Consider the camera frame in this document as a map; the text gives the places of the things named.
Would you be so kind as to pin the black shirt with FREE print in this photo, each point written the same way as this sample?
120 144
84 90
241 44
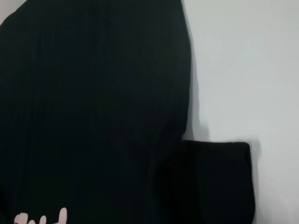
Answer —
93 105

